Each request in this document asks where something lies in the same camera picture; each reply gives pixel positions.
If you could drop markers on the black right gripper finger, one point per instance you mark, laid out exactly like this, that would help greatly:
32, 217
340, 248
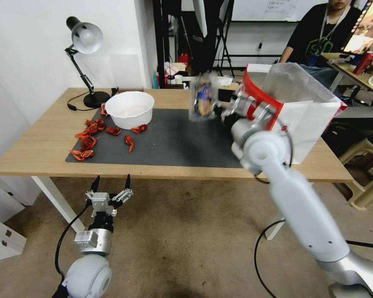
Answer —
220, 101
216, 115

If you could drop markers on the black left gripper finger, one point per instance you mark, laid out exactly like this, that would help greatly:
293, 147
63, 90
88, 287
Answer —
96, 184
127, 183

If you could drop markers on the clear plastic takeout container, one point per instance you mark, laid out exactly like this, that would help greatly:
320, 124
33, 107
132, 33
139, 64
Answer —
202, 99

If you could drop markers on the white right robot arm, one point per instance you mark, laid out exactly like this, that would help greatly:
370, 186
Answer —
298, 198

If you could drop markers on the white and red takeout bag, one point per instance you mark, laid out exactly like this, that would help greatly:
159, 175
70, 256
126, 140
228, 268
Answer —
298, 124

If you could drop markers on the red crayfish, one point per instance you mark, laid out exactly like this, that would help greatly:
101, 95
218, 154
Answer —
82, 154
139, 128
113, 131
96, 124
103, 109
84, 134
87, 142
129, 141

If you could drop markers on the white table leg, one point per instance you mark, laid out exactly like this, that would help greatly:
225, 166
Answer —
59, 201
275, 228

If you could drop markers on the dark grey table mat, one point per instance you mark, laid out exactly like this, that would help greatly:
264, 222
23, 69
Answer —
174, 139

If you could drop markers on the red and white box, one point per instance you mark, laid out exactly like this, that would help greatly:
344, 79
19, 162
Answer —
174, 69

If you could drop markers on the black tripod stand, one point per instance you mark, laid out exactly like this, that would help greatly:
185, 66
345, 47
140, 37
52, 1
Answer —
225, 40

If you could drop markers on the white round bowl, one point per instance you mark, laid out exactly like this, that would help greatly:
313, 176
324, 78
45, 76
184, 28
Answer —
130, 108

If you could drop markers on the black metal rack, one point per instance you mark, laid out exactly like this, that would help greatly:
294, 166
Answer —
160, 37

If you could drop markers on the small black clip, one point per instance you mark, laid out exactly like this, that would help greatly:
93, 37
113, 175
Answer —
113, 91

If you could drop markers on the white cabinet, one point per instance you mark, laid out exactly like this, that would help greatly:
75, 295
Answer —
1, 223

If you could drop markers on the white whiteboard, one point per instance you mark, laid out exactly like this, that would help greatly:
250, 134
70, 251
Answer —
267, 9

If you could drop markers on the person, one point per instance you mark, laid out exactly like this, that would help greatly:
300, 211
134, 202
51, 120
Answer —
323, 40

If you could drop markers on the wooden side desk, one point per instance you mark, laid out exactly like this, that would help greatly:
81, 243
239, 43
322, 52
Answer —
348, 69

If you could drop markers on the red drink can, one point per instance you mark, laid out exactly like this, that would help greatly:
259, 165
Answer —
363, 63

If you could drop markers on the black desk lamp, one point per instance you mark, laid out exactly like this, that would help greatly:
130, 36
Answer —
87, 37

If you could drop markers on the beige plastic stool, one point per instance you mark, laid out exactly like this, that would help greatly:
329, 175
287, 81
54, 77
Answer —
366, 173

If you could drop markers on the computer monitor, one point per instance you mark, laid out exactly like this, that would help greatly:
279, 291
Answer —
368, 31

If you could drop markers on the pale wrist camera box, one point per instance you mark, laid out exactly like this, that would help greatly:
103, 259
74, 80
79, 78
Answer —
100, 201

